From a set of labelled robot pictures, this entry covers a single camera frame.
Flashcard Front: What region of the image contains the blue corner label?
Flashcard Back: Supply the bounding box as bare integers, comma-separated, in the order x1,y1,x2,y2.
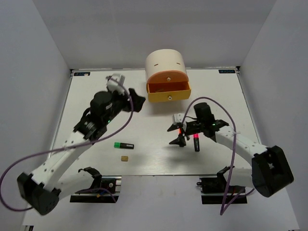
74,72,90,77
218,69,236,74

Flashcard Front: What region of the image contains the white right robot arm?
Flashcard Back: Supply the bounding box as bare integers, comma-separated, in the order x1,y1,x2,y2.
168,103,294,197

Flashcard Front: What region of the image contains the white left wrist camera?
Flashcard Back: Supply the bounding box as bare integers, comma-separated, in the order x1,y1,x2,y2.
106,73,125,95

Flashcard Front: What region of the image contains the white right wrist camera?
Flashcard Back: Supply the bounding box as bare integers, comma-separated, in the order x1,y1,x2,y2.
172,113,187,129

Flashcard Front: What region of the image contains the small tan eraser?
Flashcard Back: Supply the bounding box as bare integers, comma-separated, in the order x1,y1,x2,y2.
121,156,128,162

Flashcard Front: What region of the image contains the orange highlighter marker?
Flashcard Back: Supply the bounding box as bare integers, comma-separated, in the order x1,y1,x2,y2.
178,128,186,147

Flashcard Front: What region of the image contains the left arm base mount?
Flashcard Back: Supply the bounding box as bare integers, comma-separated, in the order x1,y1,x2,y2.
70,176,122,204

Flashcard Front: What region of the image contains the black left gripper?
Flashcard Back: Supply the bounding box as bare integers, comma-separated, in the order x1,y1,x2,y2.
103,89,146,125

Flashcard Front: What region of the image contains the blue right corner label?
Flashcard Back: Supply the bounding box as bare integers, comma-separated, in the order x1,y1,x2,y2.
218,69,236,74

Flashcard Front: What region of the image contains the green highlighter marker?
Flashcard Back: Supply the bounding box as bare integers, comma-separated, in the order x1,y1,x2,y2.
114,142,134,150

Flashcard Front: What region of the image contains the blue left corner label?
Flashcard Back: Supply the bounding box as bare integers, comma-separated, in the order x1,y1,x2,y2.
74,72,90,77

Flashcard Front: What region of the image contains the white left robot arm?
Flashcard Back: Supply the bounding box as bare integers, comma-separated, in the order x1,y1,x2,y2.
17,88,146,216

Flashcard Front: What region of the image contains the cream round drawer container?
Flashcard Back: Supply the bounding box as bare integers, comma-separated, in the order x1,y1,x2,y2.
145,49,191,103

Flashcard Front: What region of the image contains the pink highlighter marker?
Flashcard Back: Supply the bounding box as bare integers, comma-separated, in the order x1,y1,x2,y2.
193,134,200,152

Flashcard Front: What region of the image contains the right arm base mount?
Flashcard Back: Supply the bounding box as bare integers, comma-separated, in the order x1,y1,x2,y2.
196,176,247,205

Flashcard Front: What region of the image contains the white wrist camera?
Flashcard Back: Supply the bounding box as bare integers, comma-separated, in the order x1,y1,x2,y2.
106,73,125,95
172,113,187,129

